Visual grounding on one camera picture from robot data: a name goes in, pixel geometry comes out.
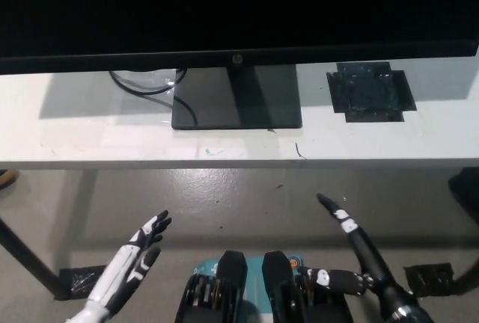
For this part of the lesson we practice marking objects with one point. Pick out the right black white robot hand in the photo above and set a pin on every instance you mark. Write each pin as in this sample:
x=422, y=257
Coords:
x=368, y=259

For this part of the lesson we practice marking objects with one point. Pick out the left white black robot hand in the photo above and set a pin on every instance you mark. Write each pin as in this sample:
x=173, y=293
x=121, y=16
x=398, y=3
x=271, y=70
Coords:
x=119, y=267

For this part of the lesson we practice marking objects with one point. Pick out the black HP computer monitor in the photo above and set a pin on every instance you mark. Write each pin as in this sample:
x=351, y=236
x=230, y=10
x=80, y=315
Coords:
x=239, y=9

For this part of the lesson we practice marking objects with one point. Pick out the black teal robot torso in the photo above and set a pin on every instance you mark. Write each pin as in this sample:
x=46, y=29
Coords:
x=278, y=285

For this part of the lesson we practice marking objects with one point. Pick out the black floor tape patch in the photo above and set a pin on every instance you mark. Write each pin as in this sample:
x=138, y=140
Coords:
x=428, y=278
x=84, y=282

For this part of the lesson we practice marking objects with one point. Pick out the black table leg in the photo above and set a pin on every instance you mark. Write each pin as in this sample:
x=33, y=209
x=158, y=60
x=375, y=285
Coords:
x=467, y=274
x=26, y=255

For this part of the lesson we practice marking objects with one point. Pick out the black bulky floor object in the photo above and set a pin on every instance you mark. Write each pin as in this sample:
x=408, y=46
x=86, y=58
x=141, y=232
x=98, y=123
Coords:
x=466, y=192

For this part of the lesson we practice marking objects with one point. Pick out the brown object at floor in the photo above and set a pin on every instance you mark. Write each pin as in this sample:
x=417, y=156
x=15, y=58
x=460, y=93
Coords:
x=6, y=179

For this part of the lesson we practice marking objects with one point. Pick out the small teal tape scrap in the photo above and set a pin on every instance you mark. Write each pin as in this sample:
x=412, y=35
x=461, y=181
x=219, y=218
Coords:
x=211, y=151

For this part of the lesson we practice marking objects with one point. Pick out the black tape patch with plastic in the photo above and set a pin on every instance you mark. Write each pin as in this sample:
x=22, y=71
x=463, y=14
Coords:
x=368, y=93

